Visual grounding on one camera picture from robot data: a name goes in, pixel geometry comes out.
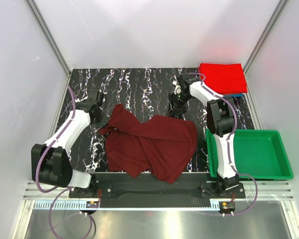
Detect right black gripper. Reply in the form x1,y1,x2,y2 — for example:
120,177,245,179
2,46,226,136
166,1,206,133
166,92,192,118

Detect dark red t-shirt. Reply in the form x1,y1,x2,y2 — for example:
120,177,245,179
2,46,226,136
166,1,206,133
100,104,197,183

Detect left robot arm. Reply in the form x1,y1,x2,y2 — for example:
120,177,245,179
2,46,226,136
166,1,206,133
31,91,108,197

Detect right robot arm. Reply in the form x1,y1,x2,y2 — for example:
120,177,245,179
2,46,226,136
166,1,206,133
167,73,239,198

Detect folded bright red t-shirt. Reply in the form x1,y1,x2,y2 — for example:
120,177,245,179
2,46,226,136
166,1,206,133
198,63,247,95

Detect folded blue t-shirt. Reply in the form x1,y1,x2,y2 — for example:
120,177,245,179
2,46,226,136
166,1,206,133
224,93,243,98

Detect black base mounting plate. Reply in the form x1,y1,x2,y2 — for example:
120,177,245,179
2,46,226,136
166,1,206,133
67,172,246,210

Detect left connector box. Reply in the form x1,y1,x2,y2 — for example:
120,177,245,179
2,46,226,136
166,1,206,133
86,201,100,209

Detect connector box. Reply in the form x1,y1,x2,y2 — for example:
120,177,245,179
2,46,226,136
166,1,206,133
220,201,236,210
86,201,100,209

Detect green plastic tray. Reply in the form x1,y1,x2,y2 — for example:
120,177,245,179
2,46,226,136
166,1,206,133
205,128,294,181

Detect right connector box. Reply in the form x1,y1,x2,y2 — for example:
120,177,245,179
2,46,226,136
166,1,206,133
220,201,236,210

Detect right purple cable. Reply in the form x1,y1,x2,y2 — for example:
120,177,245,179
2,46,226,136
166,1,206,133
188,72,259,216

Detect purple cable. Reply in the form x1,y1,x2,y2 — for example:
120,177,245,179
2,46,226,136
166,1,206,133
188,72,259,216
36,84,98,238

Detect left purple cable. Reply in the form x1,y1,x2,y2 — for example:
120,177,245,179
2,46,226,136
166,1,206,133
36,84,98,238

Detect left aluminium frame post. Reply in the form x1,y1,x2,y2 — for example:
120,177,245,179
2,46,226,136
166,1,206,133
25,0,72,77

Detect aluminium frame post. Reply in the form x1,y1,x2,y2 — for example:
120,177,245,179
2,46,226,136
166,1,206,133
243,0,289,74
25,0,72,77

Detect aluminium front rail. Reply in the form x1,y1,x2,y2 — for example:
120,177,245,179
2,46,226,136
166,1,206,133
13,174,299,239

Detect right aluminium frame post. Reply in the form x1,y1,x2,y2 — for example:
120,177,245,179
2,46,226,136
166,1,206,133
243,0,289,74

